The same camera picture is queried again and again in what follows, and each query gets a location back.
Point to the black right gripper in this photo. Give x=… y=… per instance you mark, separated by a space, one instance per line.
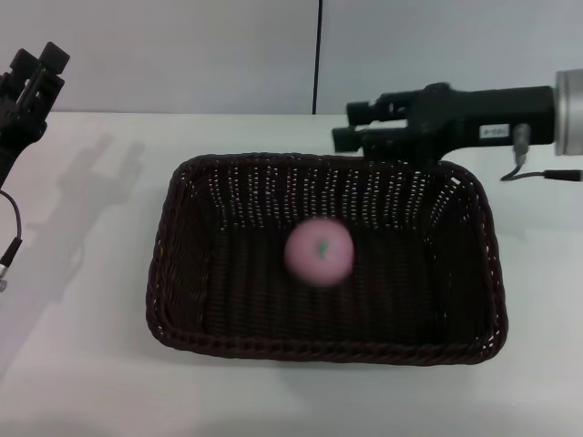
x=473 y=118

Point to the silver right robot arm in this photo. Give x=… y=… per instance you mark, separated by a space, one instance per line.
x=570 y=111

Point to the pink toy peach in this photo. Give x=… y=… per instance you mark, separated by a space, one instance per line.
x=319 y=252

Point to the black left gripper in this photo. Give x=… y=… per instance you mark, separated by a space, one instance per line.
x=18 y=127

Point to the black woven rectangular basket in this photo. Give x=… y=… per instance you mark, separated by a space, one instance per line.
x=328 y=309

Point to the black vertical wall strip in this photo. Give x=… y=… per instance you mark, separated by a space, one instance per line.
x=317 y=54

